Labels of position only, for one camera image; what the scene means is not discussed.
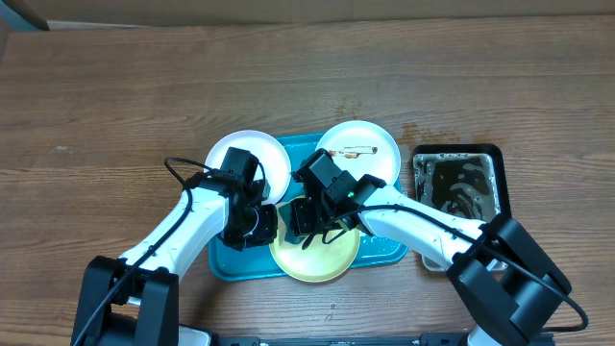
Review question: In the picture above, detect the yellow-green plate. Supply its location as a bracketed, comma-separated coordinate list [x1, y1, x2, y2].
[269, 202, 360, 284]

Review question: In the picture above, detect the white plate with small stain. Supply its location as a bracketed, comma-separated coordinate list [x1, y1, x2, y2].
[205, 130, 291, 204]

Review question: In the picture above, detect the yellow and green sponge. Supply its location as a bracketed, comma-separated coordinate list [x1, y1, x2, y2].
[284, 228, 305, 245]

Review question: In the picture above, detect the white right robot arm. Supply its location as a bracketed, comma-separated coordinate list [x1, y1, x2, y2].
[293, 172, 572, 345]

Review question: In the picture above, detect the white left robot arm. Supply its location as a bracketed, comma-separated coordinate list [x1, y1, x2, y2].
[71, 180, 277, 345]

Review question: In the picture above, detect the teal plastic tray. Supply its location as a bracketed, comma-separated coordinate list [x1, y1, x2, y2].
[207, 133, 409, 283]

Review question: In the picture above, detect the black tray of soapy water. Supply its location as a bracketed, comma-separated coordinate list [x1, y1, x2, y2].
[410, 142, 513, 273]

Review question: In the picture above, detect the white plate with sauce streak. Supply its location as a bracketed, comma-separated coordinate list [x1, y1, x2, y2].
[316, 120, 402, 185]

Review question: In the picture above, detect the black rail at table edge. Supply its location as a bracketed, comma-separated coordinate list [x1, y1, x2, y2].
[210, 333, 497, 346]

